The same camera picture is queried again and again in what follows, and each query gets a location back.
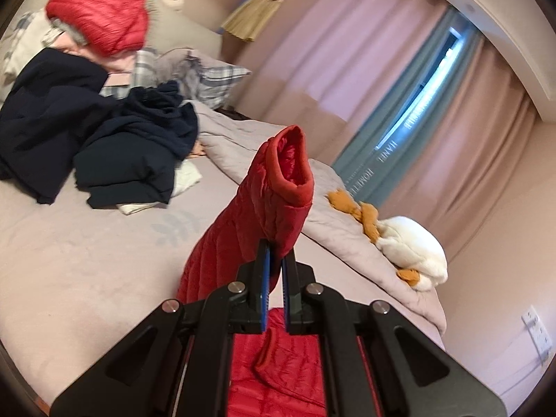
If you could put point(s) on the teal curtain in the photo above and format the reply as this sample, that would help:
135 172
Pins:
397 131

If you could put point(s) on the dark navy clothes pile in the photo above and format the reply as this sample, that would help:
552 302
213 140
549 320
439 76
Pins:
56 124

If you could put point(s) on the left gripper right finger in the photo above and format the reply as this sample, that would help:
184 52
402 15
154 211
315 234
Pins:
374 361

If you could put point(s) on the grey folded duvet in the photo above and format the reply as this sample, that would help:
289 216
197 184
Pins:
365 273

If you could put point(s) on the plaid pillow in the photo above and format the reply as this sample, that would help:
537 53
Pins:
199 77

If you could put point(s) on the red down jacket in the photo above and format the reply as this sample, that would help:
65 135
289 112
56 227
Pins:
278 373

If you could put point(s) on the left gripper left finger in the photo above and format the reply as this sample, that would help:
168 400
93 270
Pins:
177 360

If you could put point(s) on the pink beige curtain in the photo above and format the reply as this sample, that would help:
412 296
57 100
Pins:
325 65

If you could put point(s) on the pink bed sheet mattress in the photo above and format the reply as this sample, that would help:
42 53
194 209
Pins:
75 280

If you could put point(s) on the yellow hanging cloth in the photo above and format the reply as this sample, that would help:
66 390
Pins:
250 18

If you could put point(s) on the white wall power strip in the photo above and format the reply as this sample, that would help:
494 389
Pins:
538 333

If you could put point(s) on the folded red puffer jacket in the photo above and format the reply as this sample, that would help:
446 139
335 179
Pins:
109 26

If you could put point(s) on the white goose plush toy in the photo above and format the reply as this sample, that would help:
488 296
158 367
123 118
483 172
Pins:
418 256

